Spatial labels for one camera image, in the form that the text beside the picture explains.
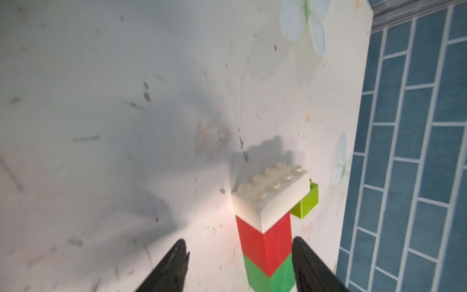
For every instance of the green lego brick back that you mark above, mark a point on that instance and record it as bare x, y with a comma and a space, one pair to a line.
282, 280

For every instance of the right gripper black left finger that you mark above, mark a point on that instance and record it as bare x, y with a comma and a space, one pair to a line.
170, 273

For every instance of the lime green lego brick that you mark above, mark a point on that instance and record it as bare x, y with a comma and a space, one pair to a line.
306, 204

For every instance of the red lego brick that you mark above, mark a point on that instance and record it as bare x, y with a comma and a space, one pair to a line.
269, 250

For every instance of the white long lego brick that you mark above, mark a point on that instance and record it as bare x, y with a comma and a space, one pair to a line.
264, 200

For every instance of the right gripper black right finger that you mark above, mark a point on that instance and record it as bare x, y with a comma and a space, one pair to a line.
311, 274

